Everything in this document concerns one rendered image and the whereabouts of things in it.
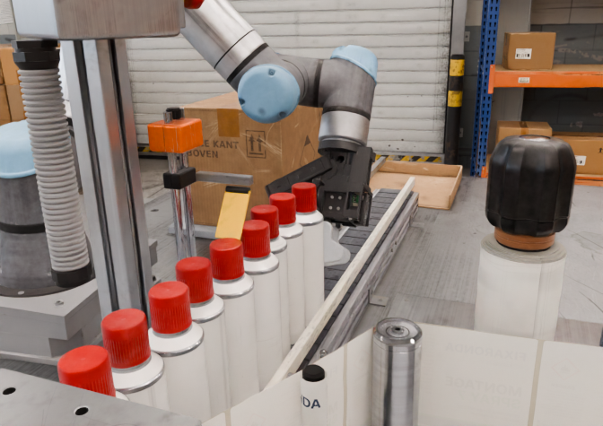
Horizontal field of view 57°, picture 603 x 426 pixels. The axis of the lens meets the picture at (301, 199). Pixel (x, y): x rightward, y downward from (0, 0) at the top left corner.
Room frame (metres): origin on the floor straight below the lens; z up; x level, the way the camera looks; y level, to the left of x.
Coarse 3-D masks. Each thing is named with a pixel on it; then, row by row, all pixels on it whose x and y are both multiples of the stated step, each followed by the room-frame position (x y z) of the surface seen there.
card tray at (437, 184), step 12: (384, 168) 1.68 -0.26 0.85; (396, 168) 1.66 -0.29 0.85; (408, 168) 1.65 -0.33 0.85; (420, 168) 1.64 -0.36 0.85; (432, 168) 1.62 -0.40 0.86; (444, 168) 1.61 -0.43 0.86; (456, 168) 1.60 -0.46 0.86; (372, 180) 1.58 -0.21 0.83; (384, 180) 1.58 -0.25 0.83; (396, 180) 1.58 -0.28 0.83; (420, 180) 1.57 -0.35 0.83; (432, 180) 1.57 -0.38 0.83; (444, 180) 1.57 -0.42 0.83; (456, 180) 1.44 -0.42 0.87; (420, 192) 1.46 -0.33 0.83; (432, 192) 1.46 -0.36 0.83; (444, 192) 1.45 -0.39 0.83; (456, 192) 1.45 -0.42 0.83; (420, 204) 1.35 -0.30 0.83; (432, 204) 1.35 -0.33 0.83; (444, 204) 1.35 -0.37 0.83
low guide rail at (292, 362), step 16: (400, 192) 1.21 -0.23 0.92; (384, 224) 1.01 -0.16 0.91; (368, 240) 0.92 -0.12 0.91; (368, 256) 0.89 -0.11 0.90; (352, 272) 0.80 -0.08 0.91; (336, 288) 0.74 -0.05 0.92; (336, 304) 0.72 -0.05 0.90; (320, 320) 0.65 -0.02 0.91; (304, 336) 0.61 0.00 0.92; (304, 352) 0.60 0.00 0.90; (288, 368) 0.55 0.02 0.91; (272, 384) 0.52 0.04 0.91
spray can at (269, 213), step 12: (264, 204) 0.63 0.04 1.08; (252, 216) 0.61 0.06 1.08; (264, 216) 0.60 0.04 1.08; (276, 216) 0.61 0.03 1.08; (276, 228) 0.61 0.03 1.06; (276, 240) 0.61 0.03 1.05; (276, 252) 0.60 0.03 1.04; (288, 288) 0.62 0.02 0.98; (288, 300) 0.61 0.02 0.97; (288, 312) 0.61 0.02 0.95; (288, 324) 0.61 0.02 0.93; (288, 336) 0.61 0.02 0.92; (288, 348) 0.61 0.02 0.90
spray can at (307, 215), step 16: (304, 192) 0.69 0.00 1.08; (304, 208) 0.69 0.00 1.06; (304, 224) 0.68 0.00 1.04; (320, 224) 0.70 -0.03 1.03; (304, 240) 0.69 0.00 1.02; (320, 240) 0.70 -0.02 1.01; (304, 256) 0.69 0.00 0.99; (320, 256) 0.70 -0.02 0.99; (304, 272) 0.69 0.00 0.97; (320, 272) 0.70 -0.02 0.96; (320, 288) 0.70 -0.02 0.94; (320, 304) 0.69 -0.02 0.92
